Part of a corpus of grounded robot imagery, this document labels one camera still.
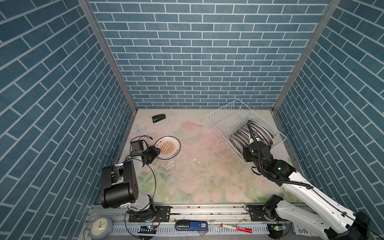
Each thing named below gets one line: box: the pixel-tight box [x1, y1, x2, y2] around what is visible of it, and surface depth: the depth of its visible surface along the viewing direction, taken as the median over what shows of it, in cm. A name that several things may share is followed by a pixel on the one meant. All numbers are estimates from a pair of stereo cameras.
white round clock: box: [90, 216, 113, 240], surface depth 68 cm
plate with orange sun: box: [154, 136, 181, 160], surface depth 101 cm
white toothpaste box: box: [291, 222, 307, 237], surface depth 70 cm
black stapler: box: [152, 113, 166, 123], surface depth 115 cm
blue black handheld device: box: [175, 219, 209, 231], surface depth 69 cm
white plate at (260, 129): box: [246, 121, 272, 145], surface depth 90 cm
